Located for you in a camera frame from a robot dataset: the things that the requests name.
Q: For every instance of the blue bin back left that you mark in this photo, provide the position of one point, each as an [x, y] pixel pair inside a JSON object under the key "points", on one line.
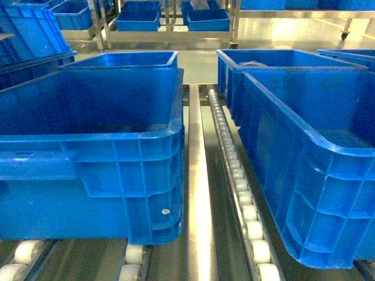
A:
{"points": [[158, 59]]}

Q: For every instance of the blue bin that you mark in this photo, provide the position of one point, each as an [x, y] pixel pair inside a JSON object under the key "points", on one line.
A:
{"points": [[94, 153], [309, 136], [232, 63], [158, 59]]}

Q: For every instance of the blue bin back right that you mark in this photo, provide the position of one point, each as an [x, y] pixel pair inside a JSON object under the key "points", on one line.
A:
{"points": [[232, 63]]}

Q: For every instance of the blue bin front left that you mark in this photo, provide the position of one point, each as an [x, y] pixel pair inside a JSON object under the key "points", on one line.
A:
{"points": [[94, 153]]}

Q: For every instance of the blue bin front right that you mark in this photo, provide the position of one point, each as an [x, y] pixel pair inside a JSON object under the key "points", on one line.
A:
{"points": [[309, 136]]}

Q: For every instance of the white roller track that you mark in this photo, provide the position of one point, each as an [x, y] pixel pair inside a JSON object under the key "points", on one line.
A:
{"points": [[260, 254]]}

